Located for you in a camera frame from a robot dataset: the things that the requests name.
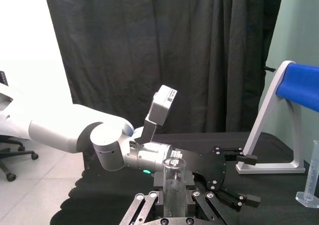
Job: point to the black table cloth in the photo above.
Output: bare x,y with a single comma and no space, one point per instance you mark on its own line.
269,190

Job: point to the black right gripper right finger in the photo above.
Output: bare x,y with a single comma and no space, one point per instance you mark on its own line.
203,206

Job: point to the grey stand frame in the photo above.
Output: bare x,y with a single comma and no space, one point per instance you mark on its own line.
264,115

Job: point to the clear plastic graduated cylinder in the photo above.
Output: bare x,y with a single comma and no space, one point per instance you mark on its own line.
311,180

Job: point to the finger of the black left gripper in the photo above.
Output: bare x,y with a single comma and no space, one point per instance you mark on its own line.
249,200
248,160

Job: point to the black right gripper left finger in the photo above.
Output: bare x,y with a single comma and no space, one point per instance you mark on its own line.
145,207

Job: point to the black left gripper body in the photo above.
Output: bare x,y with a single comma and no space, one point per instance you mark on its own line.
204,165

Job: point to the black curtain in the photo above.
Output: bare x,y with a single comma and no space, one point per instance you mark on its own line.
149,48

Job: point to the black office chair base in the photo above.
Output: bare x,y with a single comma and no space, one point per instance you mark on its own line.
11,150

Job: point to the clear glass test tube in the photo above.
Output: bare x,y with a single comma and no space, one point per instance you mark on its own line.
174,185

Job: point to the blue padded bar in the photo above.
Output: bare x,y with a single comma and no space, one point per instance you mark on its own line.
301,85

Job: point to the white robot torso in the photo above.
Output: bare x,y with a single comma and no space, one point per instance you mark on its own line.
10,110

